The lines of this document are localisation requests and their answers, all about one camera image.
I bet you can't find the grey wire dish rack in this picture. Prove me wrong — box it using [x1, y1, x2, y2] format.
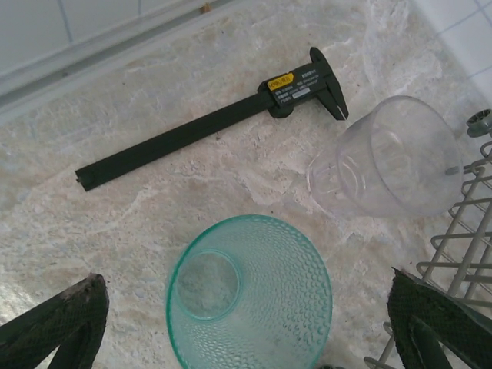
[317, 108, 492, 369]

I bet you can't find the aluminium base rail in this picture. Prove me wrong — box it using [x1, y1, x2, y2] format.
[0, 0, 247, 126]

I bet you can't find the black digital caliper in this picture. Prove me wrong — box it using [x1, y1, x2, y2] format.
[75, 46, 350, 192]

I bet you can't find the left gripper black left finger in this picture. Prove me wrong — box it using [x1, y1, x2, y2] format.
[0, 273, 110, 369]

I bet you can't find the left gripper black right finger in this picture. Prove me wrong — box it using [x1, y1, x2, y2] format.
[387, 268, 492, 369]

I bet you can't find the teal textured plastic cup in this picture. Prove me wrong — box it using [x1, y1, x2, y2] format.
[165, 214, 334, 369]

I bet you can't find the clear plastic cup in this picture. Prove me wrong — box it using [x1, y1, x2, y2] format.
[306, 95, 465, 219]

